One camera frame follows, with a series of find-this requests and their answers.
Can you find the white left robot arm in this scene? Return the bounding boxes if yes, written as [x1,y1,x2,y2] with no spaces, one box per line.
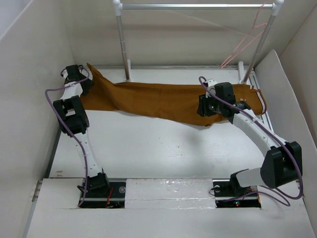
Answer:
[53,64,110,197]

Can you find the silver white clothes rack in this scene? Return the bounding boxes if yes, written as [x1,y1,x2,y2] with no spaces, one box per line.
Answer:
[112,0,283,84]

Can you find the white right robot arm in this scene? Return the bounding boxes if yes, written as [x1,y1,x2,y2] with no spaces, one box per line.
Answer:
[197,80,302,195]

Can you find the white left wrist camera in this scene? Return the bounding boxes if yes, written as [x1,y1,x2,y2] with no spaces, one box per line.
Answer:
[60,69,68,80]

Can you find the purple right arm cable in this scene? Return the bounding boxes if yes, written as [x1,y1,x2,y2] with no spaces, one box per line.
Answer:
[198,76,305,207]

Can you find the pink wire hanger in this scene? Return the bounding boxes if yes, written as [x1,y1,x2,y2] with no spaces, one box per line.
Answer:
[220,3,267,69]

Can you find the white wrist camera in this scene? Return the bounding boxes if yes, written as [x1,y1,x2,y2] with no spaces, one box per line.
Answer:
[206,79,217,98]
[60,69,68,80]

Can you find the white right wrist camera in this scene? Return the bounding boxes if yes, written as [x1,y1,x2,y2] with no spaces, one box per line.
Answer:
[206,79,217,98]

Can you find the brown trousers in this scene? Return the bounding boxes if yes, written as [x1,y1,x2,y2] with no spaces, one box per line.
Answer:
[80,62,267,127]

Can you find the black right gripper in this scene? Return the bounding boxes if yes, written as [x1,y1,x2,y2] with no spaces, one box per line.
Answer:
[196,91,223,117]

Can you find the white foam board strip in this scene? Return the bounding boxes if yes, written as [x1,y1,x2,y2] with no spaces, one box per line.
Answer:
[125,178,215,210]

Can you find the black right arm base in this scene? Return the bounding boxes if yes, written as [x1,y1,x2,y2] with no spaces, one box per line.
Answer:
[209,178,261,208]

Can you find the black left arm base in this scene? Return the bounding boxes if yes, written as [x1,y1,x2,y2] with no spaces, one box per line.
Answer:
[77,174,127,209]

